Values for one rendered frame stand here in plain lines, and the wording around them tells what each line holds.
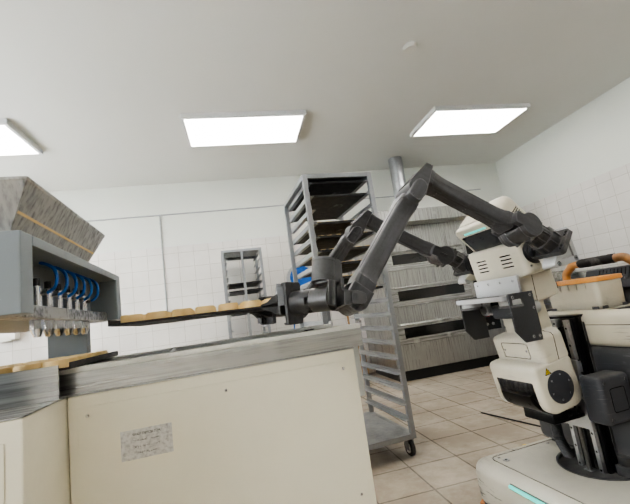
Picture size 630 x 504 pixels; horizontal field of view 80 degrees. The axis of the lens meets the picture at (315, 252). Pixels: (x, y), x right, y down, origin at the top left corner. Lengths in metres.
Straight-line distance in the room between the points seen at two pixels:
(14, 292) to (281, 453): 0.67
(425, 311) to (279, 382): 3.91
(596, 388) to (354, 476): 0.81
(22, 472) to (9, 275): 0.35
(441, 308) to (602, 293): 3.37
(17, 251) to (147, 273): 4.64
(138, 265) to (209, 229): 1.04
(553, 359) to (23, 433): 1.42
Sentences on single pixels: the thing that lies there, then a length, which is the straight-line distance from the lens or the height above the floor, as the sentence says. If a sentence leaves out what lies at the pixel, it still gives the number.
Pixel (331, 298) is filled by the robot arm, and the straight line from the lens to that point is 0.87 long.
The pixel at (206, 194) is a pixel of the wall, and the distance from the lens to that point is 5.64.
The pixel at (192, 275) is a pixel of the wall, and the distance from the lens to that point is 5.40.
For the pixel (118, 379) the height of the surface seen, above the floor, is 0.86.
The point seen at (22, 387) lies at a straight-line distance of 1.05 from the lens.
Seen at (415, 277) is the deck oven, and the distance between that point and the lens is 4.81.
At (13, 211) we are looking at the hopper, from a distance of 1.04.
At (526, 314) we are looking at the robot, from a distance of 1.42.
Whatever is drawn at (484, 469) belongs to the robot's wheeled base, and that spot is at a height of 0.26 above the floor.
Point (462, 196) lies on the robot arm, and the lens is 1.20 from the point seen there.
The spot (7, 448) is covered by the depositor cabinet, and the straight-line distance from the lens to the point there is 0.91.
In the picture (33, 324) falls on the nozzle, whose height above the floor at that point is 1.01.
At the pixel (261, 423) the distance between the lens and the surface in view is 1.03.
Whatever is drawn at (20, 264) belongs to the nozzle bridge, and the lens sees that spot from 0.90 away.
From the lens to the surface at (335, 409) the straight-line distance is 1.06.
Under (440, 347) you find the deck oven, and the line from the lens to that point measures 4.91.
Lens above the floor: 0.95
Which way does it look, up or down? 9 degrees up
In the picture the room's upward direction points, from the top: 8 degrees counter-clockwise
